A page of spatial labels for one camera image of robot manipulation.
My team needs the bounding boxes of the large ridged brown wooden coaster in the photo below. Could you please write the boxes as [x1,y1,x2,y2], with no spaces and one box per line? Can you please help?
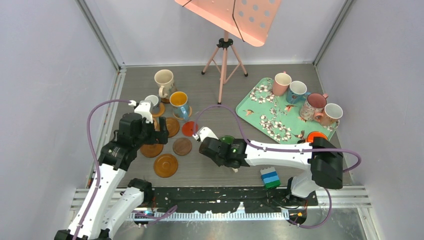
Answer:
[153,117,180,138]

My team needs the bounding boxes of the green inside cream mug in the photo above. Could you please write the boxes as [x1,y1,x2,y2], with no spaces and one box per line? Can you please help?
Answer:
[217,135,239,174]

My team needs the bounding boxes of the dark walnut coaster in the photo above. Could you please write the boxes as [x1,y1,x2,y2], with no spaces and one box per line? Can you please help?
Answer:
[172,137,192,156]

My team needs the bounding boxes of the red round paper coaster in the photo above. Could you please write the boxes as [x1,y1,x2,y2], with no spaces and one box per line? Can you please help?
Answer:
[181,121,199,137]

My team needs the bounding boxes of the light plain wooden coaster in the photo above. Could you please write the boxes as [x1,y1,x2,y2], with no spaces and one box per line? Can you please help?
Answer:
[152,102,166,118]

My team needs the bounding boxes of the small blue patterned mug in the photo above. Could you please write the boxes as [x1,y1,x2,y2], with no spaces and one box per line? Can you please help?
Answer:
[144,94,161,115]

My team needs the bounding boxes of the woven rattan coaster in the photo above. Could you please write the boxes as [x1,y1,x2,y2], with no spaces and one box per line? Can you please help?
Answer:
[172,106,193,122]

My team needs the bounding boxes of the yellow inside blue mug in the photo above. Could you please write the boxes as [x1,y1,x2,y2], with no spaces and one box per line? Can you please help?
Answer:
[169,91,190,112]

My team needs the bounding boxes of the cream shell pattern mug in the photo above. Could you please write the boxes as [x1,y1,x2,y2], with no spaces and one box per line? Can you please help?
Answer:
[154,69,177,99]

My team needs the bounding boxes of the orange mug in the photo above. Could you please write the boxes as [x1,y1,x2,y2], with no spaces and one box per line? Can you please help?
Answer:
[297,131,328,144]

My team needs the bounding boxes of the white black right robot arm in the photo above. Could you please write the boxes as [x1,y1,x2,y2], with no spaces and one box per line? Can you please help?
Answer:
[199,137,343,205]

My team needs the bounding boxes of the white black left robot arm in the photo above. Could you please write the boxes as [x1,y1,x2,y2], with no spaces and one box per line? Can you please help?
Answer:
[54,113,169,240]

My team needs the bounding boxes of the ridged brown coaster back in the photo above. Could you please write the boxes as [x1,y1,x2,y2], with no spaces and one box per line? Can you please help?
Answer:
[160,95,170,104]

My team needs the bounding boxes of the blue green toy brick stack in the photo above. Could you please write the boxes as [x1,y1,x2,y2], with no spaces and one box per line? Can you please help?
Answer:
[260,167,281,189]

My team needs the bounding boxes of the mint green floral tray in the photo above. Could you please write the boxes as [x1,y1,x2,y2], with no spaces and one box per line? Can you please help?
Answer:
[235,77,340,144]

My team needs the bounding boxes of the white inside teal mug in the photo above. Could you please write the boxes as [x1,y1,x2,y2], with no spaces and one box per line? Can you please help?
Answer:
[286,80,309,105]

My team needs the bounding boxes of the pink white inside mug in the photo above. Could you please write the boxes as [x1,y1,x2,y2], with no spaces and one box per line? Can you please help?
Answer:
[272,71,292,97]

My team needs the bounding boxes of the pink inside floral mug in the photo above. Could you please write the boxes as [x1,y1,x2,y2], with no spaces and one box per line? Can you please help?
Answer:
[299,93,329,121]

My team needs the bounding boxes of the peach mug white inside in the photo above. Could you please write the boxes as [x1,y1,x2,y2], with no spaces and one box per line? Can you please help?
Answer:
[313,103,344,126]

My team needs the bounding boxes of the pink music stand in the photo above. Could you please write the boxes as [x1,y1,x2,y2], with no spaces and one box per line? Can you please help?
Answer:
[176,0,282,105]

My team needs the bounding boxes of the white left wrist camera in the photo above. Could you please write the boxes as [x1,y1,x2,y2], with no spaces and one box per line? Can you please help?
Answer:
[128,100,154,124]

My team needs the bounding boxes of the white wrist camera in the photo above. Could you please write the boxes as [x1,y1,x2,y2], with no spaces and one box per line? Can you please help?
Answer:
[192,126,219,142]
[128,100,154,124]

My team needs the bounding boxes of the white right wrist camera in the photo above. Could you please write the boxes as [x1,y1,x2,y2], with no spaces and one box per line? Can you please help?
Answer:
[192,126,219,142]

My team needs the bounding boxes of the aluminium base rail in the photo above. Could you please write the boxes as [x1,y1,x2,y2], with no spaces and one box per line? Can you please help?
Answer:
[70,185,373,229]

